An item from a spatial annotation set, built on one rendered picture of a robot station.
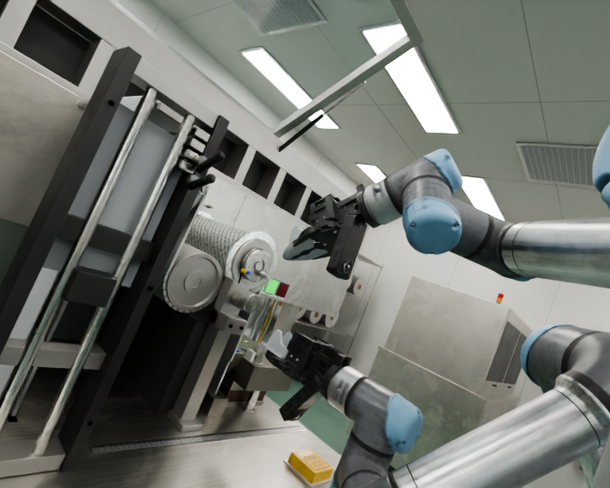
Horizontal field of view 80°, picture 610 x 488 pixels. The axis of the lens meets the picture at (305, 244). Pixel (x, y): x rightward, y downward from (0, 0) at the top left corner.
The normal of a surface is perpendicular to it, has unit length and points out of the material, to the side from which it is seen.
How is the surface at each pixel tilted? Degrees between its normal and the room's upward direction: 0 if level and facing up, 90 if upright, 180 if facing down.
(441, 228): 133
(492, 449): 63
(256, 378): 90
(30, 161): 90
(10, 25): 90
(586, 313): 90
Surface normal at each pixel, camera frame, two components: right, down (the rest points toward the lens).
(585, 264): -0.92, 0.39
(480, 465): -0.26, -0.50
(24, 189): 0.71, 0.24
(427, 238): -0.16, 0.61
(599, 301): -0.59, -0.31
